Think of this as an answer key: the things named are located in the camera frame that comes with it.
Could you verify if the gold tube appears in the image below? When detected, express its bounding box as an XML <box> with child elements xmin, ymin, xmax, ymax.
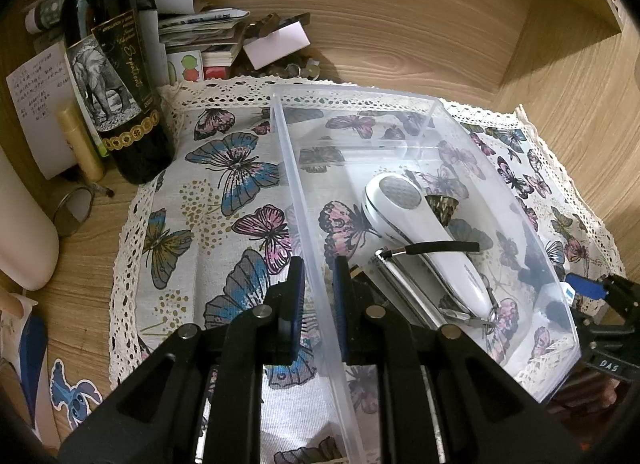
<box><xmin>56</xmin><ymin>106</ymin><xmax>107</xmax><ymax>183</ymax></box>

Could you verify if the blue card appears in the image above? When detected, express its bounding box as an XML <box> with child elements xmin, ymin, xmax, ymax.
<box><xmin>19</xmin><ymin>313</ymin><xmax>51</xmax><ymax>437</ymax></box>

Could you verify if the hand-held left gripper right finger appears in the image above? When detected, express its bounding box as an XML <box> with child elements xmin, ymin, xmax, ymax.
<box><xmin>332</xmin><ymin>256</ymin><xmax>576</xmax><ymax>464</ymax></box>

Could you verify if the metal tool with black strap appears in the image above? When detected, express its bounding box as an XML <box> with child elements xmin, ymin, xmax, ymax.
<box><xmin>372</xmin><ymin>240</ymin><xmax>499</xmax><ymax>333</ymax></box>

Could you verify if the white handwritten note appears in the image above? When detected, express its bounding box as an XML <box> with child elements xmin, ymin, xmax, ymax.
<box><xmin>6</xmin><ymin>41</ymin><xmax>83</xmax><ymax>181</ymax></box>

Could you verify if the pile of coins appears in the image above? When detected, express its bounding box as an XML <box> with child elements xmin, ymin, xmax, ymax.
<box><xmin>235</xmin><ymin>60</ymin><xmax>322</xmax><ymax>83</ymax></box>

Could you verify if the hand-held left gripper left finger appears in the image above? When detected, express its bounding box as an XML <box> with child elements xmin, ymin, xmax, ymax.
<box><xmin>57</xmin><ymin>256</ymin><xmax>306</xmax><ymax>464</ymax></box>

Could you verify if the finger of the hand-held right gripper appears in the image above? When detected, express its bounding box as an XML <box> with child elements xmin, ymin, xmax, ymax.
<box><xmin>574</xmin><ymin>310</ymin><xmax>640</xmax><ymax>341</ymax></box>
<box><xmin>565</xmin><ymin>272</ymin><xmax>640</xmax><ymax>318</ymax></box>

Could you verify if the dark wine bottle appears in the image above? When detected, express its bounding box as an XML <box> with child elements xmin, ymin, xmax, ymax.
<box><xmin>62</xmin><ymin>0</ymin><xmax>177</xmax><ymax>185</ymax></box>

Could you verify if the pink sticky note pad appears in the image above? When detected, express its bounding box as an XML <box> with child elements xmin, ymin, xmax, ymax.
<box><xmin>244</xmin><ymin>21</ymin><xmax>312</xmax><ymax>70</ymax></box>

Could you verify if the butterfly print lace tablecloth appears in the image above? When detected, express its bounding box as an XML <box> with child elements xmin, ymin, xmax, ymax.
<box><xmin>107</xmin><ymin>76</ymin><xmax>626</xmax><ymax>464</ymax></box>

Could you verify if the stack of papers and booklets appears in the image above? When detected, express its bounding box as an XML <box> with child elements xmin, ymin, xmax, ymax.
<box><xmin>25</xmin><ymin>0</ymin><xmax>251</xmax><ymax>82</ymax></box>

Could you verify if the blue cartoon sticker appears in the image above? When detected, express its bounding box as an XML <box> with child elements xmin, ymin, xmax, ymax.
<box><xmin>47</xmin><ymin>359</ymin><xmax>104</xmax><ymax>431</ymax></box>

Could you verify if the white lint shaver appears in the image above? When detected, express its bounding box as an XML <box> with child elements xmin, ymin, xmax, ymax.
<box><xmin>362</xmin><ymin>174</ymin><xmax>496</xmax><ymax>319</ymax></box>

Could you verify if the cream cylindrical bottle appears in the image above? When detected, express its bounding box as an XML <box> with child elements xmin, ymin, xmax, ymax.
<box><xmin>0</xmin><ymin>144</ymin><xmax>61</xmax><ymax>292</ymax></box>

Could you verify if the clear plastic storage box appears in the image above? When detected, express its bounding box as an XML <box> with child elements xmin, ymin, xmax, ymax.
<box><xmin>269</xmin><ymin>84</ymin><xmax>583</xmax><ymax>464</ymax></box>

